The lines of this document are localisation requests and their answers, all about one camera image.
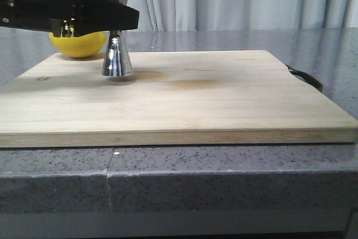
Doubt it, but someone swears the yellow lemon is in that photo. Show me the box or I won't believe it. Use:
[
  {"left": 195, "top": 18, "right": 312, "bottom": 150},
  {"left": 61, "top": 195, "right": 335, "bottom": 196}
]
[{"left": 49, "top": 32, "right": 106, "bottom": 58}]

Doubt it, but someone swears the wooden cutting board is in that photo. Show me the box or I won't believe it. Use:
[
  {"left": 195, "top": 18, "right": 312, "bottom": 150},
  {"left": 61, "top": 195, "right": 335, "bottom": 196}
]
[{"left": 1, "top": 50, "right": 357, "bottom": 148}]

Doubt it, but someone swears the grey drawer front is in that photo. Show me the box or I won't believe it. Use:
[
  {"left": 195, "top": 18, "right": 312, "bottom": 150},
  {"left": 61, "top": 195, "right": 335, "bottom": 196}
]
[{"left": 1, "top": 208, "right": 357, "bottom": 238}]

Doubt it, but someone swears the steel double jigger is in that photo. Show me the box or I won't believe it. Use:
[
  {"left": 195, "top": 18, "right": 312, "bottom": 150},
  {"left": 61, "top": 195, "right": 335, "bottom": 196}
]
[{"left": 102, "top": 0, "right": 133, "bottom": 77}]

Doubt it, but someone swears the black cutting board handle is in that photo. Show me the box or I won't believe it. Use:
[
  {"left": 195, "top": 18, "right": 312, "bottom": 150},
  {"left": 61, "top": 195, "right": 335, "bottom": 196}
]
[{"left": 286, "top": 65, "right": 323, "bottom": 92}]

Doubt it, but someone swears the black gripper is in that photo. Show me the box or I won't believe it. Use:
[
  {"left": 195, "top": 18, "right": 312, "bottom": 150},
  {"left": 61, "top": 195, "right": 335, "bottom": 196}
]
[{"left": 1, "top": 0, "right": 139, "bottom": 37}]

